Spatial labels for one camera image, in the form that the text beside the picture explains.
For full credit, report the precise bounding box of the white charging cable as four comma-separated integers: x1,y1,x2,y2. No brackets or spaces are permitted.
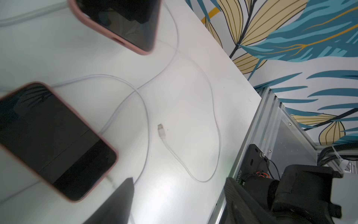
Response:
0,0,180,185
156,39,223,184

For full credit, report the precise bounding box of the aluminium front rail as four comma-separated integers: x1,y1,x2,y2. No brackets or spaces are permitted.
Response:
206,86,358,224

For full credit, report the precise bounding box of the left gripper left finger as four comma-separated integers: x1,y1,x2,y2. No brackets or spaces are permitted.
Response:
84,178,134,224

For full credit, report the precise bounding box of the phone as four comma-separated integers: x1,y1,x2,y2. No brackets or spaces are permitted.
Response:
68,1,162,55
1,82,118,202

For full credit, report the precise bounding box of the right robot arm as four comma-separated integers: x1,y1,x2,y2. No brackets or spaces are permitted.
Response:
238,165,358,224

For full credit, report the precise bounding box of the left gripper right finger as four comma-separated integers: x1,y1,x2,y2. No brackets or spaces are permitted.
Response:
224,177,278,224

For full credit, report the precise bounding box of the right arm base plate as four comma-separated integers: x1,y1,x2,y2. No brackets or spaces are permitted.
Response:
236,144,270,185

